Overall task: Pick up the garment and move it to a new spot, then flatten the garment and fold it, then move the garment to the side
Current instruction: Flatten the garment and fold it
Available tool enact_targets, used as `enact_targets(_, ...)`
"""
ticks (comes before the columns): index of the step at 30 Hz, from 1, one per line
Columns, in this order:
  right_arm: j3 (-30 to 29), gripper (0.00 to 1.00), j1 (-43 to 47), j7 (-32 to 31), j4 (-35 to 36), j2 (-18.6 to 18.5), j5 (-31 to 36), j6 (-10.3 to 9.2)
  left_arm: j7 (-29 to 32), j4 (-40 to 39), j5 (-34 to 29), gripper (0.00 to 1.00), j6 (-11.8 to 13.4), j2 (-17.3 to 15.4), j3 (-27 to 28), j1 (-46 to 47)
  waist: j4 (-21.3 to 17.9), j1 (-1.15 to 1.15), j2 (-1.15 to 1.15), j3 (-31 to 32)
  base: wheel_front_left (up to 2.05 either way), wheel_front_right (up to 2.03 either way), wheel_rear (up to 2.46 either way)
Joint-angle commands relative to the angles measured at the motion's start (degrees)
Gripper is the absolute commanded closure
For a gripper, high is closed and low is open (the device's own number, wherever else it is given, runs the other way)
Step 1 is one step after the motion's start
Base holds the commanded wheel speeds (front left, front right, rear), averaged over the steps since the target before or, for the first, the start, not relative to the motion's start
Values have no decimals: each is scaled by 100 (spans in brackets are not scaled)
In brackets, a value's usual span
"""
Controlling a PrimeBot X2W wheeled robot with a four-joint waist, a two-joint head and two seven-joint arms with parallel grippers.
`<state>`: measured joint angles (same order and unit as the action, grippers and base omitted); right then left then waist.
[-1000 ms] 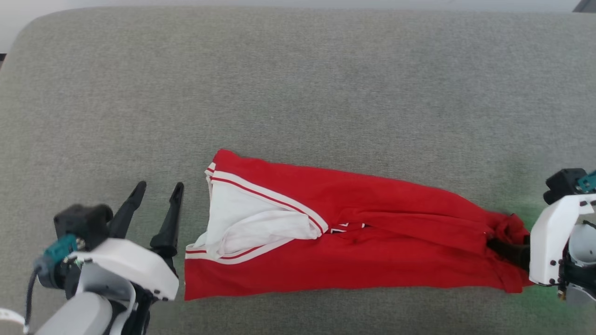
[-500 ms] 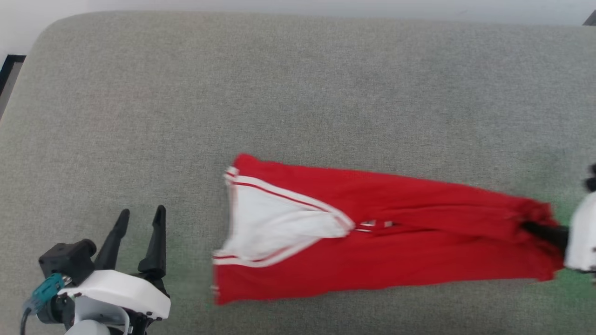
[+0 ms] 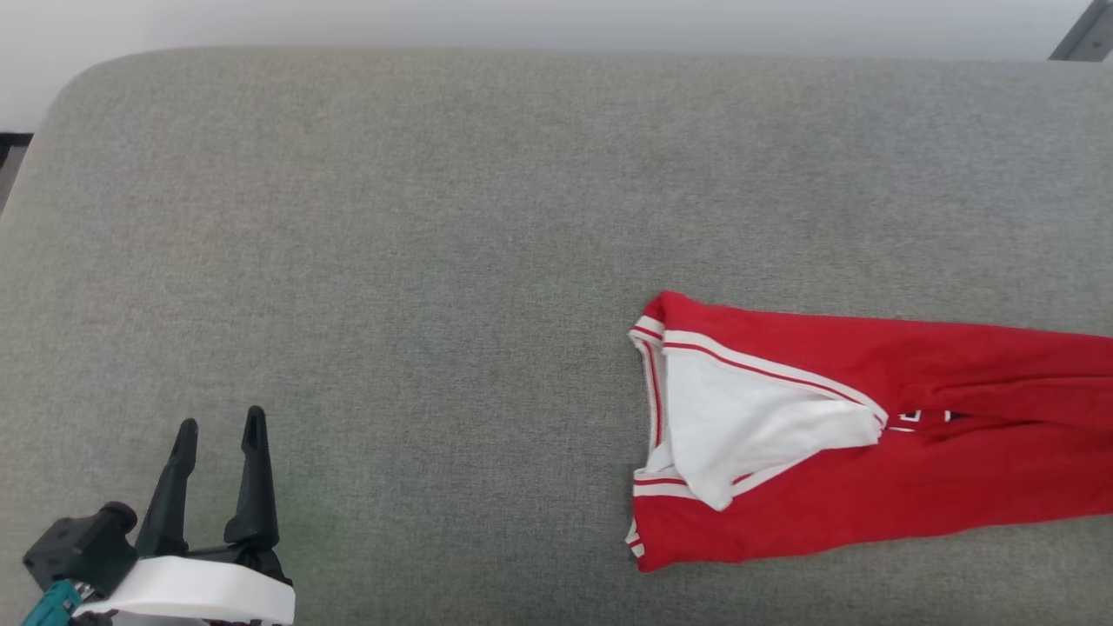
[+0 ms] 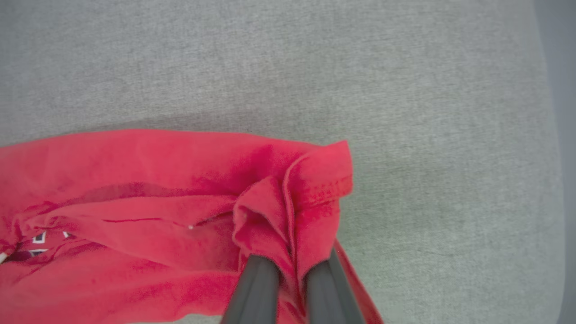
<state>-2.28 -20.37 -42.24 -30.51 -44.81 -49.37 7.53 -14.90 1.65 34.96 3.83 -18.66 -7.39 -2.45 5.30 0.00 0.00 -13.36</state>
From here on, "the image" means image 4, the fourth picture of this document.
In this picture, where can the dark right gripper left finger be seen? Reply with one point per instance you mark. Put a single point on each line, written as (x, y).
(254, 292)

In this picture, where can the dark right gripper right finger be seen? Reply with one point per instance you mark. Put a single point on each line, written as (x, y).
(326, 292)

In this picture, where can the grey fabric sofa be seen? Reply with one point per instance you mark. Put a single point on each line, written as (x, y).
(315, 67)

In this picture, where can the red basketball jersey number 23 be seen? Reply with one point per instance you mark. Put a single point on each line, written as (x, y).
(135, 189)

